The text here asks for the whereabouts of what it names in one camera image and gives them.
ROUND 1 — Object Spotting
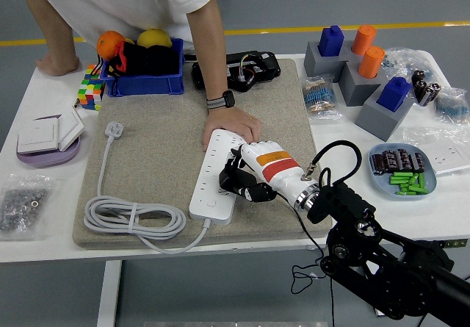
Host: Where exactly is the grey black wristband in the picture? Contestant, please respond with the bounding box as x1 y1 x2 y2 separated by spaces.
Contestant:
205 90 236 110

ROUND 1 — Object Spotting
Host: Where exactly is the white wall switch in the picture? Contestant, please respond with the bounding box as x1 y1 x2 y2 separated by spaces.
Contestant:
57 106 86 154
16 118 60 155

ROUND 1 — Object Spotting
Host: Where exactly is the black cloth pouch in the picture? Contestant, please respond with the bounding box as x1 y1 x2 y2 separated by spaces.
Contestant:
145 46 181 76

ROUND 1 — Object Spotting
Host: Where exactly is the colourful puzzle cube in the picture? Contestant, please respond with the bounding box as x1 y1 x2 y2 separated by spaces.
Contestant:
76 64 106 112

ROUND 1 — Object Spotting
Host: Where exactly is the person's right hand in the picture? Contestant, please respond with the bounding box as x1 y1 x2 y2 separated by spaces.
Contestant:
35 54 81 77

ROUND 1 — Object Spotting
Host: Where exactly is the blue square peg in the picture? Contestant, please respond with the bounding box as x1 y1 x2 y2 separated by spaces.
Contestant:
376 76 413 113
317 25 346 57

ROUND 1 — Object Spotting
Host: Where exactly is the orange cylinder peg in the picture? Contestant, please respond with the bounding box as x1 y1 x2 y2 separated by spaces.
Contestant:
357 46 387 80
351 24 378 57

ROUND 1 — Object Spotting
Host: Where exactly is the grey power cord with plug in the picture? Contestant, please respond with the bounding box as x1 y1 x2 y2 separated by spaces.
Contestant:
83 121 212 256

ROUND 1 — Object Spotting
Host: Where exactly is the black pouch with red trim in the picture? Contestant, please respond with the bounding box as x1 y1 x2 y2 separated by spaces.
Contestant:
90 40 150 98

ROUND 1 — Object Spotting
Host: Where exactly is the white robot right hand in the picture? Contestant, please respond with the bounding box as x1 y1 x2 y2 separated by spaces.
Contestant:
219 141 319 204

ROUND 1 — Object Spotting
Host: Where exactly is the bagged white wall socket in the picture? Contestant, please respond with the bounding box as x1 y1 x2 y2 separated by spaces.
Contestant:
402 125 470 177

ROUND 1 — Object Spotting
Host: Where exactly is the orange fruit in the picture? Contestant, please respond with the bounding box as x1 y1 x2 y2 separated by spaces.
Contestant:
95 30 126 62

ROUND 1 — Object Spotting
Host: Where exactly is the grey-brown mat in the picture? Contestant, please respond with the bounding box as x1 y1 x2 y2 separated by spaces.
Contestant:
72 58 333 251

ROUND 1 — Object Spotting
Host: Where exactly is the person's left hand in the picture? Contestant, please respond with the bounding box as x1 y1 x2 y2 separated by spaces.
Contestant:
201 105 262 152

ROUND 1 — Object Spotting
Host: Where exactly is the white table leg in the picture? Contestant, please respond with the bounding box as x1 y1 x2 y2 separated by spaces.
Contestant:
96 260 123 327

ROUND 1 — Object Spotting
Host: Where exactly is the white power strip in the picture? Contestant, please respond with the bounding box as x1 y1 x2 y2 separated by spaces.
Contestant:
189 128 247 227

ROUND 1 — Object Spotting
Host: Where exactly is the purple oval tray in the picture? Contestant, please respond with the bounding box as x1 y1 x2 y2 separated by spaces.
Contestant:
15 115 81 170

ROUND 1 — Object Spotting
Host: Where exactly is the black table control panel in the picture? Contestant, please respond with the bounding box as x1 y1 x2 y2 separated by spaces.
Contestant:
440 237 469 249

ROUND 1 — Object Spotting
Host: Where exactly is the blue plastic bin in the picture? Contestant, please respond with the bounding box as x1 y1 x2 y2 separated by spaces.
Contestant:
99 38 186 98

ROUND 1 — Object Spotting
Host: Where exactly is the light blue plate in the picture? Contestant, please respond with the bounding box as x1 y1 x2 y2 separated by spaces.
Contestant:
368 143 438 201

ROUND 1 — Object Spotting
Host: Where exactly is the bag of tan-taped resistors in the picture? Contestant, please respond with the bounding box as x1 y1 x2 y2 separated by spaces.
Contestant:
301 73 344 121

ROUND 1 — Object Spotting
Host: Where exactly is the person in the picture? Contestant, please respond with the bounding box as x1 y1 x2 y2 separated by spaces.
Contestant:
25 0 224 51

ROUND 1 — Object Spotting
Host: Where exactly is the bag of metal nuts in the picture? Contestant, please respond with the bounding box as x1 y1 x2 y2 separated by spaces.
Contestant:
0 174 58 242

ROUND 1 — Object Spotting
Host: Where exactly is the grey socket block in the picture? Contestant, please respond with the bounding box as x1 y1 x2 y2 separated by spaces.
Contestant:
303 40 355 84
354 90 416 143
338 60 388 107

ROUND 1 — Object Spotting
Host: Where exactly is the black open electronic device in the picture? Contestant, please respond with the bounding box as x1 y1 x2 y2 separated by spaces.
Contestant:
190 50 283 93

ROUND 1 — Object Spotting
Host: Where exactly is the yellow lemon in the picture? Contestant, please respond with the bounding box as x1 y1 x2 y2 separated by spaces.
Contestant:
136 28 173 50

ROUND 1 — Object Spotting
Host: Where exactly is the bag of blue resistors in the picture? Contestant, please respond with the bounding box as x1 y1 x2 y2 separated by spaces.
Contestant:
434 86 470 126
380 46 436 84

